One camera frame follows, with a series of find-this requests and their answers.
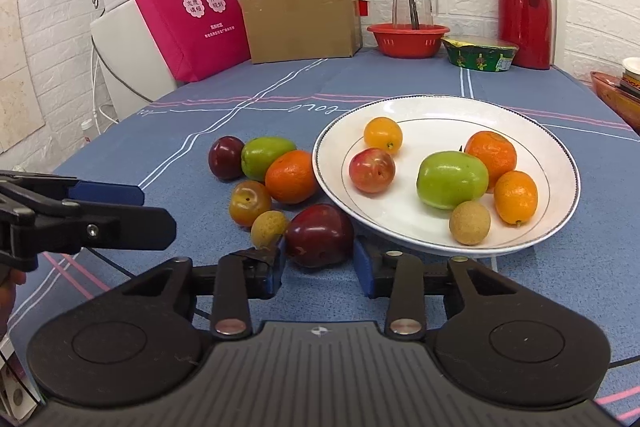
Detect dark red plum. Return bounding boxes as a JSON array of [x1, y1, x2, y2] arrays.
[[208, 135, 244, 182]]

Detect tan longan fruit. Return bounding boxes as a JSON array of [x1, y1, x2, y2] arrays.
[[250, 210, 288, 248]]

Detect large green apple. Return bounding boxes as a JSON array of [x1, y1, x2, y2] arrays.
[[416, 150, 489, 210]]

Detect dark red apple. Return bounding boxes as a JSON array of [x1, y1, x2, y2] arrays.
[[284, 204, 355, 269]]

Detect blue striped tablecloth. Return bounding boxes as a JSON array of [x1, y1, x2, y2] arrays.
[[6, 45, 640, 423]]

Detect white appliance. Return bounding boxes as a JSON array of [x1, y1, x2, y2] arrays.
[[90, 0, 177, 121]]

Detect small orange kumquat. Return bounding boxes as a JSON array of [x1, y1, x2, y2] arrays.
[[494, 170, 538, 227]]

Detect white ceramic plate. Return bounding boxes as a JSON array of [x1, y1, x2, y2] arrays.
[[311, 94, 583, 258]]

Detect small green apple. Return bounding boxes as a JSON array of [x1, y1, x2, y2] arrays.
[[241, 136, 296, 182]]

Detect orange tangerine with stem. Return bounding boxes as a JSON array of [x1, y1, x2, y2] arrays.
[[464, 131, 518, 193]]

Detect large orange tangerine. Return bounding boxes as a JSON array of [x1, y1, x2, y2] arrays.
[[265, 150, 318, 205]]

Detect red pink small apple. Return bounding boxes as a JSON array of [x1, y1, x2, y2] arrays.
[[348, 147, 396, 194]]

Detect yellow orange kumquat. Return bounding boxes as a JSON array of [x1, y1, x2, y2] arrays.
[[363, 117, 404, 155]]

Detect wooden brown tray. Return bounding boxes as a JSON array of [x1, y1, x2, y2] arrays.
[[590, 72, 640, 133]]

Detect brown cardboard box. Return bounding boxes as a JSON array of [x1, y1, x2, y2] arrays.
[[240, 0, 362, 64]]

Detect white bowl on dishes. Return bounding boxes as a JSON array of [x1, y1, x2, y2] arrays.
[[620, 57, 640, 96]]

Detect green patterned foil bowl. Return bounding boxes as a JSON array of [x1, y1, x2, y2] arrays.
[[442, 35, 518, 72]]

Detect red plastic basket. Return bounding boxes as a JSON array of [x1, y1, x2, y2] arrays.
[[367, 23, 450, 58]]

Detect red thermos jug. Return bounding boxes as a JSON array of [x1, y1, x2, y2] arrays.
[[498, 0, 552, 69]]

